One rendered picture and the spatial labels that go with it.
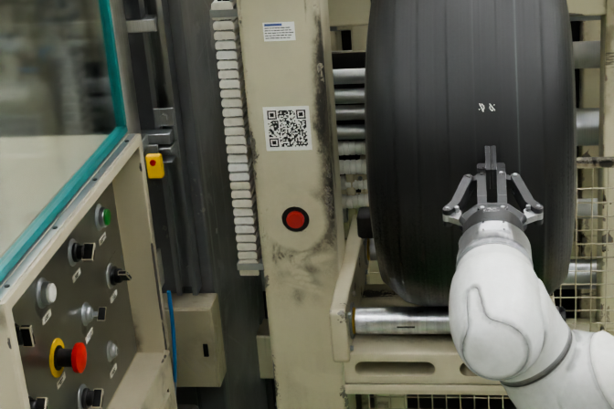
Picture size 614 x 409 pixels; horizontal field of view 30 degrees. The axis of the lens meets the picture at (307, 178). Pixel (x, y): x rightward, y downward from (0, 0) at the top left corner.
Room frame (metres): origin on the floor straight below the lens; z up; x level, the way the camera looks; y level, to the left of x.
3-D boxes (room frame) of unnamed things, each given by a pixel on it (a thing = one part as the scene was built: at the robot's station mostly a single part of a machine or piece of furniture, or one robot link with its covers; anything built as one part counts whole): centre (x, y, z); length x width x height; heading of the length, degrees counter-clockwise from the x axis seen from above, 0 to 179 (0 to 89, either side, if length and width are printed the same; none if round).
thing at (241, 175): (1.80, 0.10, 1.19); 0.05 x 0.04 x 0.48; 171
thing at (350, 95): (2.20, -0.09, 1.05); 0.20 x 0.15 x 0.30; 81
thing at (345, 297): (1.82, -0.07, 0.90); 0.40 x 0.03 x 0.10; 171
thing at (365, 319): (1.65, -0.22, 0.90); 0.35 x 0.05 x 0.05; 81
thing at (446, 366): (1.65, -0.22, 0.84); 0.36 x 0.09 x 0.06; 81
